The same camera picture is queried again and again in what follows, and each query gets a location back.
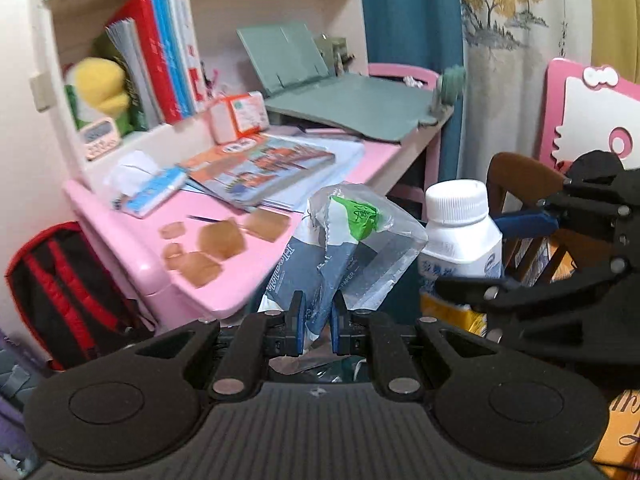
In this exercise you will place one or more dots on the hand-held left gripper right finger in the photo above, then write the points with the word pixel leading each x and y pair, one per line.
pixel 339 329

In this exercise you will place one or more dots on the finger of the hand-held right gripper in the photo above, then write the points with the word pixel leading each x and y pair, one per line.
pixel 525 223
pixel 465 290

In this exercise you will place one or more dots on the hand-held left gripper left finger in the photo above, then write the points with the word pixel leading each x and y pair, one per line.
pixel 299 324

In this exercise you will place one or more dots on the white plastic bottle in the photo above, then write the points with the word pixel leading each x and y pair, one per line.
pixel 462 240

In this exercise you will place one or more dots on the clear plastic tissue wrapper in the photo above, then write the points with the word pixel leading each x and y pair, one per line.
pixel 340 255

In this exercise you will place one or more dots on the yellow carton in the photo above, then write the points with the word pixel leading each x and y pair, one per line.
pixel 452 315

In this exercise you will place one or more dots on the wooden chair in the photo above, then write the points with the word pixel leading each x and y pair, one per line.
pixel 525 185

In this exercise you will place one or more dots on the yellow printed paper bag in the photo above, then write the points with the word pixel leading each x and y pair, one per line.
pixel 620 430

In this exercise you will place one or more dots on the pink white bow board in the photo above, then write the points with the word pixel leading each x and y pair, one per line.
pixel 590 110

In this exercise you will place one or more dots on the dark pen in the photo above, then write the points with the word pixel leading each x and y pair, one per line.
pixel 204 218

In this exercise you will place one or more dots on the orange picture book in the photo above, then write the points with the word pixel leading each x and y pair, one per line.
pixel 255 167

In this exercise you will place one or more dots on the white tree print curtain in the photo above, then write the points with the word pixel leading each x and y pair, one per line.
pixel 515 60

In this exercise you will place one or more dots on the pink desk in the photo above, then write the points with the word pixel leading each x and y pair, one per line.
pixel 150 230

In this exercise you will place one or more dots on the blue white tissue pack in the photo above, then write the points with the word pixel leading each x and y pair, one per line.
pixel 150 187

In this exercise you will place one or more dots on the green slanted desk board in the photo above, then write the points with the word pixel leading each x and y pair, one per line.
pixel 360 105

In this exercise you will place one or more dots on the orange white box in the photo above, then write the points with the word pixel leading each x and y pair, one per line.
pixel 239 117

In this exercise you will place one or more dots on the blue curtain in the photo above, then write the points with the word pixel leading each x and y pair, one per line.
pixel 410 35

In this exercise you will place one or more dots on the red black backpack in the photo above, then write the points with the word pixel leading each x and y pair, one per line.
pixel 65 300

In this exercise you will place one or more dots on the green book stand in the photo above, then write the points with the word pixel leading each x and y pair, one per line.
pixel 285 55

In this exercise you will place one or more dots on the white digital timer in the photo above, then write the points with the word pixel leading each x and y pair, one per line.
pixel 99 139

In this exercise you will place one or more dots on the purple grey backpack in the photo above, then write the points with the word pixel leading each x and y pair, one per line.
pixel 15 410

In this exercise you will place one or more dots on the white bookshelf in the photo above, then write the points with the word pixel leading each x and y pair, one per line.
pixel 225 35

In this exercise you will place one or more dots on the row of upright books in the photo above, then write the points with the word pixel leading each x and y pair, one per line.
pixel 155 55

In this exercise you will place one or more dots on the yellow green plush toy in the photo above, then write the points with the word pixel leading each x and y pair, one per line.
pixel 100 85

